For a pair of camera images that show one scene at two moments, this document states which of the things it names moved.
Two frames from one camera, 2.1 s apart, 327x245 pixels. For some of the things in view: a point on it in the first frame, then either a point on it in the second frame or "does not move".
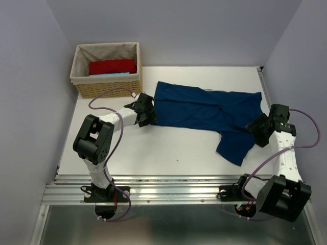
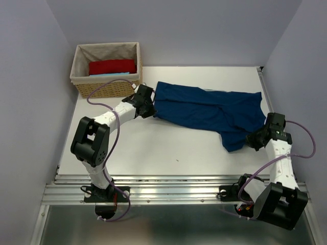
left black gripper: [153, 117] → [151, 112]
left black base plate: [110, 194] does not move
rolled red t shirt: [112, 66] does not move
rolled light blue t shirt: [109, 74] does not move
